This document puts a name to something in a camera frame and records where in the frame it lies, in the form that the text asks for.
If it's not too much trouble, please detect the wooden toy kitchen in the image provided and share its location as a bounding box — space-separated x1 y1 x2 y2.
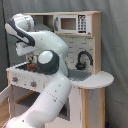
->
2 11 114 128

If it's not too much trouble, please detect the small metal pot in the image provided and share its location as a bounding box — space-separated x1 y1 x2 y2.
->
27 55 37 65

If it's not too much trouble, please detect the grey toy sink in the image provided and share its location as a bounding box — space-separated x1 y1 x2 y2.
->
68 69 92 81

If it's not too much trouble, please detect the left stove knob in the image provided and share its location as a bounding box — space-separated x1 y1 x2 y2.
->
12 77 18 82

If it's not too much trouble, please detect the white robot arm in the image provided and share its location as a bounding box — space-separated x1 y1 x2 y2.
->
5 14 72 128

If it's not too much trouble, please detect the right stove knob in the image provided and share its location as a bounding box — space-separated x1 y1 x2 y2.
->
30 81 37 87

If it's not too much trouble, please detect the white oven door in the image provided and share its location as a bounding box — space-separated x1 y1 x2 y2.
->
0 86 13 104

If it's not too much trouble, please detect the black toy stovetop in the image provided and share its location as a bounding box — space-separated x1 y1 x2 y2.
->
16 64 40 72

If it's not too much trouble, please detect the stove knob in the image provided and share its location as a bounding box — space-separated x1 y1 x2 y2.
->
12 77 18 82
30 81 37 87

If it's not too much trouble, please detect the toy microwave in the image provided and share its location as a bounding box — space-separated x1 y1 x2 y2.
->
54 14 91 34

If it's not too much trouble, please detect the black toy faucet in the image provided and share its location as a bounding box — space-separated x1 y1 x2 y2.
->
75 51 93 70

